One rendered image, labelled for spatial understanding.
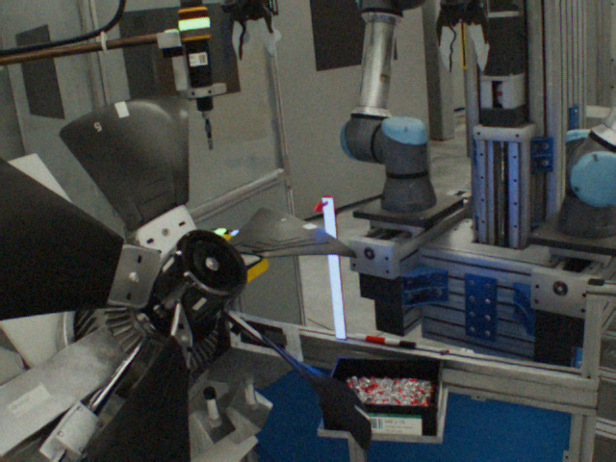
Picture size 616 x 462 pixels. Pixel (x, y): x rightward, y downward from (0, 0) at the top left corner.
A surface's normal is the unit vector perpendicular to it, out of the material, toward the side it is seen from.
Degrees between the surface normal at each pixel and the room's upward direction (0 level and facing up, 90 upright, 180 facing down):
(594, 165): 97
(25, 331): 50
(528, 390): 90
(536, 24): 90
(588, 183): 97
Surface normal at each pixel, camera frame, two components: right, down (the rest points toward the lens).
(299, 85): 0.62, 0.18
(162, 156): 0.05, -0.44
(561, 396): -0.48, 0.32
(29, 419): 0.60, -0.55
